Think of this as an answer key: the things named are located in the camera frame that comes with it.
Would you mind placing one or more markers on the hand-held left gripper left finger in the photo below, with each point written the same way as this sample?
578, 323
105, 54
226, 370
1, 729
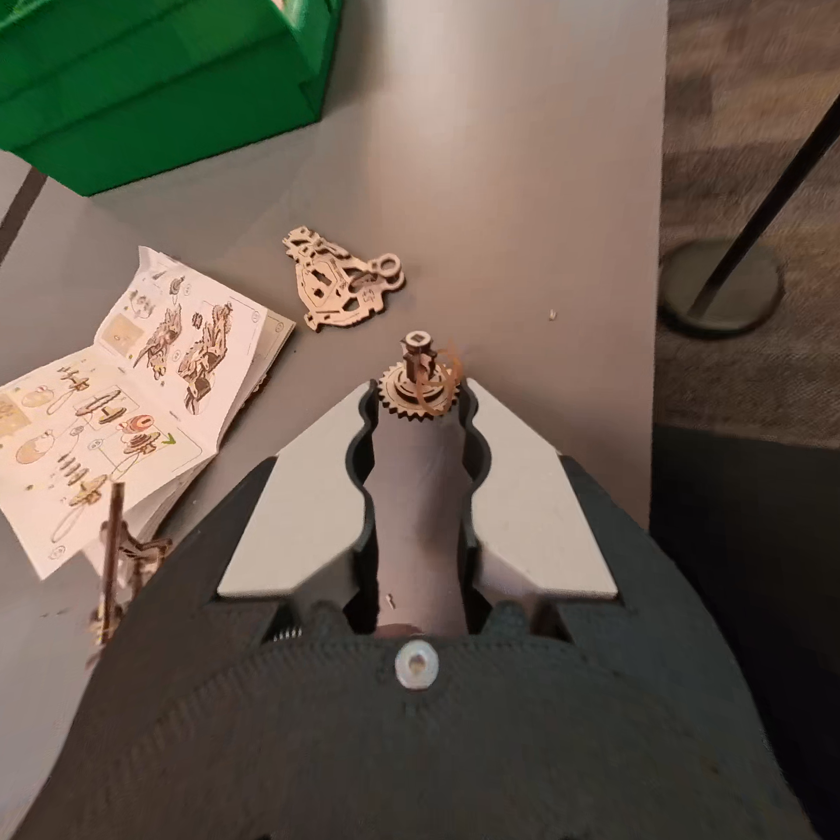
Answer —
295, 518

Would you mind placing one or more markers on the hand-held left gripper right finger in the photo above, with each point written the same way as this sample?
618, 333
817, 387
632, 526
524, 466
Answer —
544, 525

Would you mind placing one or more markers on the wooden gear axle assembly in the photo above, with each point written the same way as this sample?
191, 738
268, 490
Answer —
413, 394

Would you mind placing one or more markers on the partly built wooden chassis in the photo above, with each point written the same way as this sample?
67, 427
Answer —
115, 558

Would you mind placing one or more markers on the open instruction booklet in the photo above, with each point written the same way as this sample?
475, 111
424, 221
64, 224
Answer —
98, 426

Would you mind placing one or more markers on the person's black clothing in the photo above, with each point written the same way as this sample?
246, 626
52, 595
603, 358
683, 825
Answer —
754, 590

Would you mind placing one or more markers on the wooden car side panel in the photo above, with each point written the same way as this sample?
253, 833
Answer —
334, 282

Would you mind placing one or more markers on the black floor stand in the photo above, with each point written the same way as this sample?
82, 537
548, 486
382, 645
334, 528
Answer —
722, 289

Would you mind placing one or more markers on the green plastic bin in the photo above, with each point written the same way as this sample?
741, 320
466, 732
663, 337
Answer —
151, 85

